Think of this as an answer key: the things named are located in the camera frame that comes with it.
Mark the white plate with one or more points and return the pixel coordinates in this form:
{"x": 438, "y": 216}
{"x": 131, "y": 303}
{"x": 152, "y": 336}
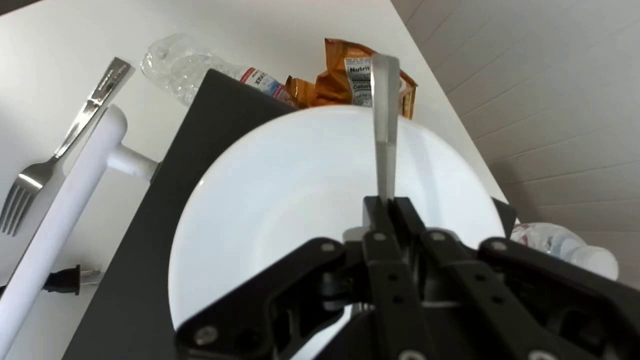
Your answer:
{"x": 286, "y": 186}

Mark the crumpled clear plastic bottle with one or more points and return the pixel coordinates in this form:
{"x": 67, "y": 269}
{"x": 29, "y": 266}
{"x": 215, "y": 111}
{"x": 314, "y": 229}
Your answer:
{"x": 183, "y": 66}

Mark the small clear water bottle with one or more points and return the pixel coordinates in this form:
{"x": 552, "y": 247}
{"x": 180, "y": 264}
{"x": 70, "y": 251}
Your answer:
{"x": 567, "y": 247}

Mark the silver spoon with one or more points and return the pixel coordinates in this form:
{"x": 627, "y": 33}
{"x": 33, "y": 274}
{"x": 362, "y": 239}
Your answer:
{"x": 386, "y": 120}

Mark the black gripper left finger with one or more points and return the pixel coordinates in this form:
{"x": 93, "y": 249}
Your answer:
{"x": 383, "y": 266}

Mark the orange chips bag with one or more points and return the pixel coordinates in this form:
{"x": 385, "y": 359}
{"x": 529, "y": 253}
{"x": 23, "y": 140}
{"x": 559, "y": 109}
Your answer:
{"x": 326, "y": 82}

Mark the black toaster oven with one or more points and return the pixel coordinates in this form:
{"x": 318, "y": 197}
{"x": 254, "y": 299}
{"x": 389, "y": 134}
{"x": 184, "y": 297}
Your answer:
{"x": 152, "y": 266}

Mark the silver fork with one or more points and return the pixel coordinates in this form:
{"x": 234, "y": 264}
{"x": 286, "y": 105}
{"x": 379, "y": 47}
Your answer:
{"x": 41, "y": 175}

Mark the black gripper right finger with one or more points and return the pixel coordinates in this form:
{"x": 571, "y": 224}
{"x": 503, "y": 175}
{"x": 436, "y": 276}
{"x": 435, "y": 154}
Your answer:
{"x": 506, "y": 301}

